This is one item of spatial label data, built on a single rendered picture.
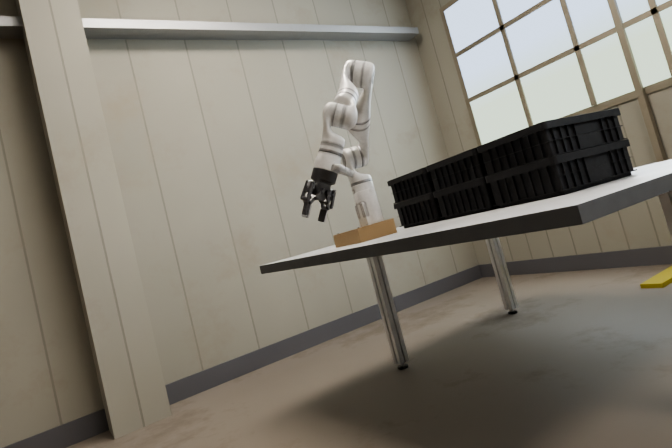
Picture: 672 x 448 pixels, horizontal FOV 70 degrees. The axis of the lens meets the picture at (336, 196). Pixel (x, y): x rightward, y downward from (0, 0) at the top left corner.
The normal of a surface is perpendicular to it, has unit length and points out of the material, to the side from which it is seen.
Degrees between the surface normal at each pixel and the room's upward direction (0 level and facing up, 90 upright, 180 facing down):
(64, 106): 90
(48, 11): 90
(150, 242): 90
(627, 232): 90
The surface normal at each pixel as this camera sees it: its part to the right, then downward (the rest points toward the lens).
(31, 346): 0.52, -0.19
